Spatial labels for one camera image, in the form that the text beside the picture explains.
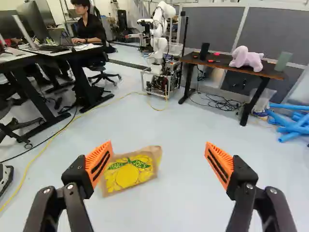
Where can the blue foam tubes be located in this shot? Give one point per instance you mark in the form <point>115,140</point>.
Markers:
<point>292,123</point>

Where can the brown paper bag lemon print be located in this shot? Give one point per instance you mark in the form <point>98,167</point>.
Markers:
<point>131,171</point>

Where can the pale green cylinder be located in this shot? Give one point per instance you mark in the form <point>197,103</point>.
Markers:
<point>285,61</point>

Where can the white robot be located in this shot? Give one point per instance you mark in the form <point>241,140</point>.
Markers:
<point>160,60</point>

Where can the black speaker box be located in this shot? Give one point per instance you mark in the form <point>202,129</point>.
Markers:
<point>204,51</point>

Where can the black office chair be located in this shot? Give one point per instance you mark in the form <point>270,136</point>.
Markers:
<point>102,67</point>

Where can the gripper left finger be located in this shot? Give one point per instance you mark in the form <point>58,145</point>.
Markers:
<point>77,177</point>

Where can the red screwdriver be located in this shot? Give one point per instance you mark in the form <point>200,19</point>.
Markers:
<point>212,61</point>

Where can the pink plush toy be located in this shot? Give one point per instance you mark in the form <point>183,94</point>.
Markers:
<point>246,59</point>

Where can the person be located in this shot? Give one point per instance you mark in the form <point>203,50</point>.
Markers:
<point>88,33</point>

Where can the computer monitor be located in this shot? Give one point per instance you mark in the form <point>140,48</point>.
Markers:
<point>33,23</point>

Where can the dark wooden table black legs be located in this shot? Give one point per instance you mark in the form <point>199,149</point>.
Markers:
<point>231,65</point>

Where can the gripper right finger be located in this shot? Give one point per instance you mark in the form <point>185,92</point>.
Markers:
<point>241,176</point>

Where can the white desk black legs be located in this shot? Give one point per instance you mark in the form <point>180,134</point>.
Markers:
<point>60,52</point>

